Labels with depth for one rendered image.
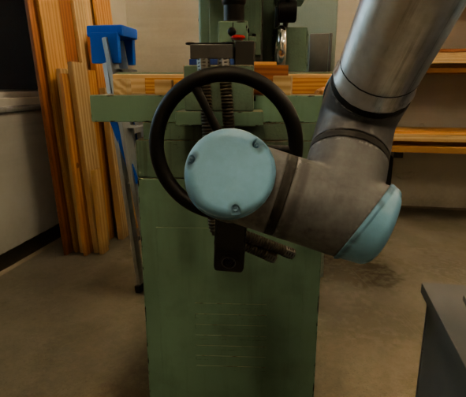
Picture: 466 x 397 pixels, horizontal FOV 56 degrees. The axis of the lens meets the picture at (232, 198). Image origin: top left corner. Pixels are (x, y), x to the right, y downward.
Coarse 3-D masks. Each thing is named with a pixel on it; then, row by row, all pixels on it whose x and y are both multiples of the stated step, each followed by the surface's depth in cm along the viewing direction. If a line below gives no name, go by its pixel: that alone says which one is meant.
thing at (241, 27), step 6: (222, 24) 103; (228, 24) 103; (234, 24) 103; (240, 24) 103; (246, 24) 103; (222, 30) 104; (240, 30) 103; (246, 30) 103; (222, 36) 104; (228, 36) 104; (246, 36) 104; (234, 42) 104
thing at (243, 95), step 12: (192, 72) 86; (216, 84) 86; (240, 84) 86; (192, 96) 87; (216, 96) 87; (240, 96) 87; (252, 96) 87; (192, 108) 88; (216, 108) 88; (240, 108) 87; (252, 108) 87
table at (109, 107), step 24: (96, 96) 98; (120, 96) 97; (144, 96) 97; (264, 96) 96; (288, 96) 96; (312, 96) 95; (96, 120) 99; (120, 120) 99; (144, 120) 98; (192, 120) 88; (240, 120) 88; (264, 120) 97; (312, 120) 97
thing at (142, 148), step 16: (144, 144) 100; (176, 144) 99; (192, 144) 99; (272, 144) 98; (288, 144) 98; (304, 144) 98; (144, 160) 101; (176, 160) 100; (144, 176) 102; (176, 176) 101
